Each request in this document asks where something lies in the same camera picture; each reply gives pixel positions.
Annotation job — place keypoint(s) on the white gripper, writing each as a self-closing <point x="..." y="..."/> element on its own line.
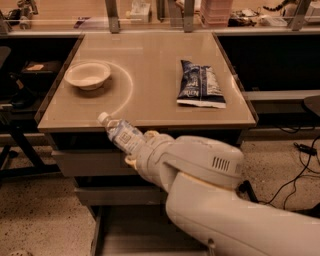
<point x="149" y="157"/>

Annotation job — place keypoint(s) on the clear blue plastic bottle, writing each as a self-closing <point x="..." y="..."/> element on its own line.
<point x="125" y="136"/>

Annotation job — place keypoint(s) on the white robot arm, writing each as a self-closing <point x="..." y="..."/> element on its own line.
<point x="211" y="212"/>

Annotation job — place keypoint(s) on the top grey drawer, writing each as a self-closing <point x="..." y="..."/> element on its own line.
<point x="90" y="162"/>

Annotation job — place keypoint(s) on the middle grey drawer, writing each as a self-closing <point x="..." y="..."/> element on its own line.
<point x="131" y="195"/>

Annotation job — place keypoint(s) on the grey drawer cabinet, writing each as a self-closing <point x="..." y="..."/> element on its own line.
<point x="144" y="83"/>

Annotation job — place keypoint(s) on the bottom open grey drawer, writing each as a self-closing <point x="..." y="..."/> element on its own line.
<point x="138" y="230"/>

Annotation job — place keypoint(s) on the blue snack bag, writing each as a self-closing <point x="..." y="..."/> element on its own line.
<point x="199" y="87"/>

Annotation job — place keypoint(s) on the white bowl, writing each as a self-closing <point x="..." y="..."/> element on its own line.
<point x="87" y="75"/>

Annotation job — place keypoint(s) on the black stand leg right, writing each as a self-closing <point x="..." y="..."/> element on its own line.
<point x="245" y="187"/>

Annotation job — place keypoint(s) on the dark box on shelf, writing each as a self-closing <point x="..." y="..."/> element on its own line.
<point x="47" y="68"/>

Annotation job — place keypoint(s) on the pink plastic crate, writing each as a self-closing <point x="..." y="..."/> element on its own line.
<point x="215" y="13"/>

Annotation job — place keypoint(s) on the black power adapter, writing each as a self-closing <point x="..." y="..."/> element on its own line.
<point x="305" y="149"/>

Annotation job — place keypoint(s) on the black table frame left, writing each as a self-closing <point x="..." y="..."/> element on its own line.
<point x="38" y="167"/>

